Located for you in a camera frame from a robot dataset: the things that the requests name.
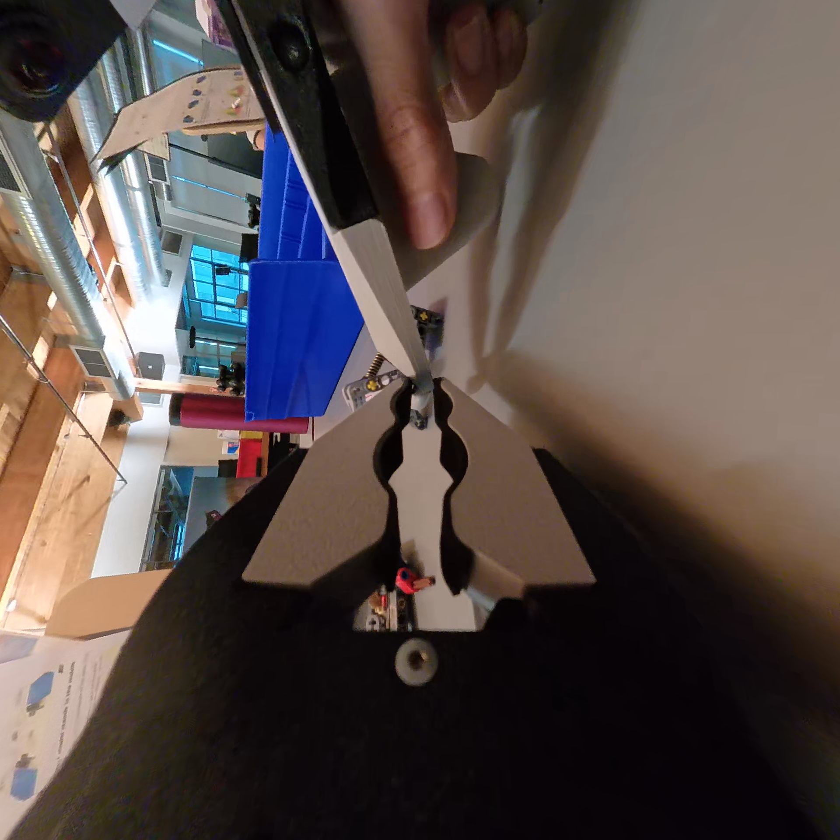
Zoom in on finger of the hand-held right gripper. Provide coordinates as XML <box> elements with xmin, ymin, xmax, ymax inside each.
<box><xmin>326</xmin><ymin>218</ymin><xmax>435</xmax><ymax>396</ymax></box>

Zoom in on black device with lens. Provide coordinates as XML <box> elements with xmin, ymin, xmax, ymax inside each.
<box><xmin>0</xmin><ymin>0</ymin><xmax>129</xmax><ymax>122</ymax></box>

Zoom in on silver air duct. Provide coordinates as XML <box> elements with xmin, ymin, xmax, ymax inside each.
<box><xmin>0</xmin><ymin>33</ymin><xmax>168</xmax><ymax>401</ymax></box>

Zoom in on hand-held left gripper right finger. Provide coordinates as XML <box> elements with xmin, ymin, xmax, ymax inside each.
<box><xmin>433</xmin><ymin>379</ymin><xmax>597</xmax><ymax>601</ymax></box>

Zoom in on cardboard box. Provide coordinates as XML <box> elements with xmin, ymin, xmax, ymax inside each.
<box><xmin>46</xmin><ymin>570</ymin><xmax>172</xmax><ymax>641</ymax></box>

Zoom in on person's right hand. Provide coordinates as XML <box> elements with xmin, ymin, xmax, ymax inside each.
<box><xmin>328</xmin><ymin>0</ymin><xmax>530</xmax><ymax>250</ymax></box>

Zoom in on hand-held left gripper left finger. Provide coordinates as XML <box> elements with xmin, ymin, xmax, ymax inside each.
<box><xmin>241</xmin><ymin>381</ymin><xmax>411</xmax><ymax>592</ymax></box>

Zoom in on toy car chassis assembly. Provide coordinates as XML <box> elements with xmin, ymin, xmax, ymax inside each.
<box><xmin>357</xmin><ymin>564</ymin><xmax>437</xmax><ymax>631</ymax></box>

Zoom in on wooden sign board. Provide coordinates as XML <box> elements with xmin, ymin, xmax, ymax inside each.
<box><xmin>92</xmin><ymin>66</ymin><xmax>266</xmax><ymax>165</ymax></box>

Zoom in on maroon rolled mat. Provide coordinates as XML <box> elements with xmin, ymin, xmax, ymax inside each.
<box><xmin>169</xmin><ymin>392</ymin><xmax>309</xmax><ymax>434</ymax></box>

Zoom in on large blue storage bin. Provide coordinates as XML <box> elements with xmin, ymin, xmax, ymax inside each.
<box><xmin>244</xmin><ymin>259</ymin><xmax>365</xmax><ymax>421</ymax></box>

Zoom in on window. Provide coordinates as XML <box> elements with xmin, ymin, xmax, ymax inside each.
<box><xmin>187</xmin><ymin>243</ymin><xmax>250</xmax><ymax>322</ymax></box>

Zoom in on printed paper sheet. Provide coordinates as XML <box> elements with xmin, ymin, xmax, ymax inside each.
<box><xmin>0</xmin><ymin>630</ymin><xmax>132</xmax><ymax>815</ymax></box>

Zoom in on black toy beam with pins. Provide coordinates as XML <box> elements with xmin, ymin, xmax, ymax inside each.
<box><xmin>410</xmin><ymin>304</ymin><xmax>447</xmax><ymax>358</ymax></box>

